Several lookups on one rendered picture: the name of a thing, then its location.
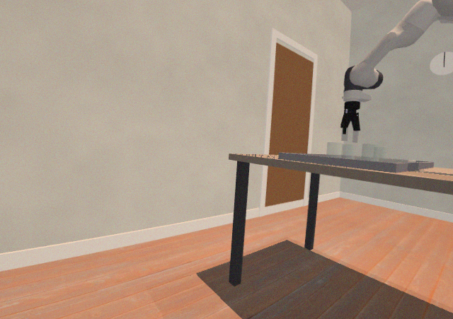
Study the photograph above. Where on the grey cylinder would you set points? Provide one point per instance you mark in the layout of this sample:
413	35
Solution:
370	152
334	149
382	152
348	151

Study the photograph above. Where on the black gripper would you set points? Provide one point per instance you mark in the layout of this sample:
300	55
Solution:
350	108

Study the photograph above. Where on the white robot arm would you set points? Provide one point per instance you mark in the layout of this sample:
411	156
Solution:
406	33

